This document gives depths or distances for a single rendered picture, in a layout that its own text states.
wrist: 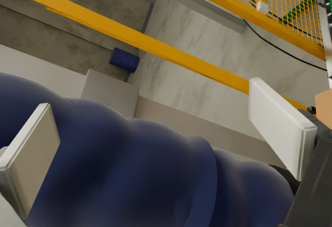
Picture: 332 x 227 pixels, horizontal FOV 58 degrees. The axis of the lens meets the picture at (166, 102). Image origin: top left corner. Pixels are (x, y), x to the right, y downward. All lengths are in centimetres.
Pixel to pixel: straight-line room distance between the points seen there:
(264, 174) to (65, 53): 911
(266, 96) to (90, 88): 147
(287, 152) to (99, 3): 988
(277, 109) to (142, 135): 35
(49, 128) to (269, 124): 13
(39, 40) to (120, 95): 806
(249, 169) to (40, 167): 49
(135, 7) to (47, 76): 867
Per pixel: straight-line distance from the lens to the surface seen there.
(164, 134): 51
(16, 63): 168
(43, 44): 960
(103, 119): 47
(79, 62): 956
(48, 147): 19
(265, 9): 182
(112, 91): 165
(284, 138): 17
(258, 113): 19
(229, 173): 56
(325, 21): 210
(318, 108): 133
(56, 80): 166
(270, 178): 63
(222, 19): 399
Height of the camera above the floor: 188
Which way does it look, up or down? 19 degrees down
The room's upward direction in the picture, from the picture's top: 70 degrees counter-clockwise
